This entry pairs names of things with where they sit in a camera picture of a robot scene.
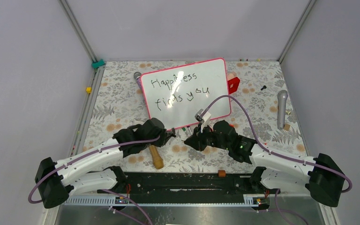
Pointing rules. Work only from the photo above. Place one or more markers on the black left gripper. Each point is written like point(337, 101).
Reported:
point(164, 137)

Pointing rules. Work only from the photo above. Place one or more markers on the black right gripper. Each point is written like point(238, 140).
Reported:
point(196, 141)

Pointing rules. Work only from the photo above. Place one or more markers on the pink framed whiteboard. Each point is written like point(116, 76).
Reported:
point(175, 95)

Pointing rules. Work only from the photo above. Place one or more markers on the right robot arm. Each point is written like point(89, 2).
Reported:
point(319, 176)

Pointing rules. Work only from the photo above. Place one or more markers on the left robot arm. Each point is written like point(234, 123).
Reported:
point(57, 180)

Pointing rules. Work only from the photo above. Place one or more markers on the gold toy microphone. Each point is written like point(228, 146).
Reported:
point(156, 158)

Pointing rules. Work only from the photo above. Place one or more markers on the small brown cube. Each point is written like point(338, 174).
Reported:
point(221, 173)

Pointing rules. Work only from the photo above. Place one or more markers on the large red block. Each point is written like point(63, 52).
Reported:
point(233, 85)

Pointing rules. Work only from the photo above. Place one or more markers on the floral patterned table mat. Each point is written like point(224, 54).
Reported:
point(119, 103)

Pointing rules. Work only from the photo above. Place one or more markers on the small yellow cube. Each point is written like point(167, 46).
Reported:
point(88, 90)

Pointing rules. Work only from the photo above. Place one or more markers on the silver toy microphone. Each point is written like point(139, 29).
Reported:
point(282, 97)

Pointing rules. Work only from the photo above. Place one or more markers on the teal clamp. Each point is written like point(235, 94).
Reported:
point(98, 64)

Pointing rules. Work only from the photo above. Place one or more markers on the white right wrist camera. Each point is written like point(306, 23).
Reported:
point(203, 117)

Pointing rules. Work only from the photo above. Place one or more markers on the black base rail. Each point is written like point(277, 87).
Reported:
point(190, 188)

